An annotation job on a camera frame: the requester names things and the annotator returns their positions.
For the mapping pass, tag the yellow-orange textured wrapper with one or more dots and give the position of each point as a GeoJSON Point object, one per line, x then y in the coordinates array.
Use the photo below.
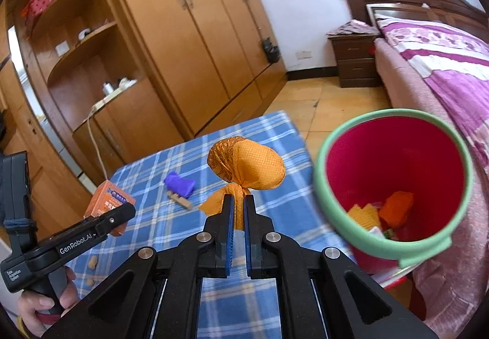
{"type": "Point", "coordinates": [363, 215]}

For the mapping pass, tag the bed with purple quilt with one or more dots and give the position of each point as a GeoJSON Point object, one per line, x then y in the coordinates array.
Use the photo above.
{"type": "Point", "coordinates": [458, 247]}

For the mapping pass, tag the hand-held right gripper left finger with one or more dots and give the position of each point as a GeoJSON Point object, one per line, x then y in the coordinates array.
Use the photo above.
{"type": "Point", "coordinates": [229, 236]}

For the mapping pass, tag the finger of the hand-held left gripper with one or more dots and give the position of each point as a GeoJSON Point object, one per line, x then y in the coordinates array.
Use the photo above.
{"type": "Point", "coordinates": [118, 218]}

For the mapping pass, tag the red bin with green rim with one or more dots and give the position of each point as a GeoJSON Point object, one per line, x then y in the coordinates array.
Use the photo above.
{"type": "Point", "coordinates": [382, 155]}

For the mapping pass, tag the person's left hand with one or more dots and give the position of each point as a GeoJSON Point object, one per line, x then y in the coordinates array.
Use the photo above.
{"type": "Point", "coordinates": [32, 320]}

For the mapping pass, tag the brown wooden cabinet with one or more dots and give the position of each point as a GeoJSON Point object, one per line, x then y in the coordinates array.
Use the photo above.
{"type": "Point", "coordinates": [23, 125]}

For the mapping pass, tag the pink cloth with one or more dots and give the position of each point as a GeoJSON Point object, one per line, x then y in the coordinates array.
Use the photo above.
{"type": "Point", "coordinates": [40, 5]}

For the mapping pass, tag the white power strip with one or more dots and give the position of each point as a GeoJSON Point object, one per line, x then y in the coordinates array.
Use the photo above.
{"type": "Point", "coordinates": [105, 100]}

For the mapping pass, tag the blue plaid tablecloth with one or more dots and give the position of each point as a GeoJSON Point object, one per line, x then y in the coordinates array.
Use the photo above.
{"type": "Point", "coordinates": [172, 155]}

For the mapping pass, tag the dark wooden nightstand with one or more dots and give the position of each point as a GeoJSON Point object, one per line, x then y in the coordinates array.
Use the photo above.
{"type": "Point", "coordinates": [355, 60]}

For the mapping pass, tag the white scrap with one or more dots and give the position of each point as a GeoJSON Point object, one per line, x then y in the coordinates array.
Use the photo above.
{"type": "Point", "coordinates": [375, 232]}

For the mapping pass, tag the patterned folded cloth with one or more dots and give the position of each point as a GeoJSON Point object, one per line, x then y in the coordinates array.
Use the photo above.
{"type": "Point", "coordinates": [353, 28]}

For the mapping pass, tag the small white bottle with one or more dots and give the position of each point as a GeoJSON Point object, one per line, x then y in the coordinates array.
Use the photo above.
{"type": "Point", "coordinates": [108, 88]}

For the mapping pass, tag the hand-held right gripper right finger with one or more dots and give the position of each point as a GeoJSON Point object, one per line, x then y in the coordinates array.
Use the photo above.
{"type": "Point", "coordinates": [249, 236]}

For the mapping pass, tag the wooden corner shelf unit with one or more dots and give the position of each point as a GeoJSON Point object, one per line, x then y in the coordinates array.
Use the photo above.
{"type": "Point", "coordinates": [126, 121]}

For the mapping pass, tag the orange mesh cloth bundle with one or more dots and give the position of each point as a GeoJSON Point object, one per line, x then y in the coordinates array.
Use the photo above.
{"type": "Point", "coordinates": [252, 167]}

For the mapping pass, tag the orange snack packet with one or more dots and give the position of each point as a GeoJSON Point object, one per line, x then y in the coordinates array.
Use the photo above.
{"type": "Point", "coordinates": [109, 201]}

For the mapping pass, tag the purple plastic scrap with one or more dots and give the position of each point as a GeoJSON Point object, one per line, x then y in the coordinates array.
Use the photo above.
{"type": "Point", "coordinates": [179, 184]}

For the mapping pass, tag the purple floral quilt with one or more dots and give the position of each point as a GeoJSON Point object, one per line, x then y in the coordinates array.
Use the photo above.
{"type": "Point", "coordinates": [458, 75]}

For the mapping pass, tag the small wooden piece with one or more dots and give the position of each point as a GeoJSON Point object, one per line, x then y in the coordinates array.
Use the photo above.
{"type": "Point", "coordinates": [181, 201]}

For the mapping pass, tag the white wall socket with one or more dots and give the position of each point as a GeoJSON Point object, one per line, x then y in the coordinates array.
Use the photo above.
{"type": "Point", "coordinates": [304, 55]}

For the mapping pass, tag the small white card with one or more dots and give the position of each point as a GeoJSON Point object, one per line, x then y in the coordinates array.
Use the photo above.
{"type": "Point", "coordinates": [62, 49]}

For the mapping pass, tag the tape roll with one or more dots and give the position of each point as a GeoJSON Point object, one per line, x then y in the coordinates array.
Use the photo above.
{"type": "Point", "coordinates": [84, 33]}

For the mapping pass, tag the person's left forearm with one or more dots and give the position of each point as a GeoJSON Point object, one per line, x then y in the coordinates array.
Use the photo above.
{"type": "Point", "coordinates": [21, 328]}

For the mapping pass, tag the black bag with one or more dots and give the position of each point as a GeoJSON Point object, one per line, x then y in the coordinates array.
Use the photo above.
{"type": "Point", "coordinates": [271, 50]}

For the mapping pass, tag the white crumpled tissue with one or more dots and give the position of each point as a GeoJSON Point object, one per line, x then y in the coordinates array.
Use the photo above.
{"type": "Point", "coordinates": [128, 83]}

